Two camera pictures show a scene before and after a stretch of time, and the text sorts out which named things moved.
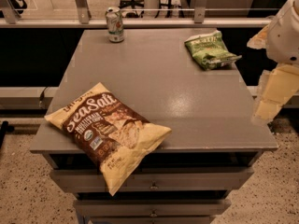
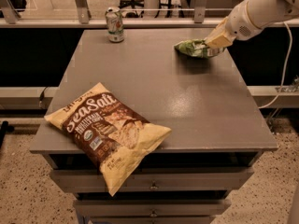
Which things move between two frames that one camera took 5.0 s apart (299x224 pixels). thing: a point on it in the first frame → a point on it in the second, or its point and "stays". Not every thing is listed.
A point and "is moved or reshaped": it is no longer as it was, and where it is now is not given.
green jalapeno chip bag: (209, 51) is moved or reshaped
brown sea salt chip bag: (109, 130) stays
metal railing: (80, 17) stays
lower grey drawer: (151, 208) stays
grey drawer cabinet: (185, 80) stays
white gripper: (282, 37) → (239, 22)
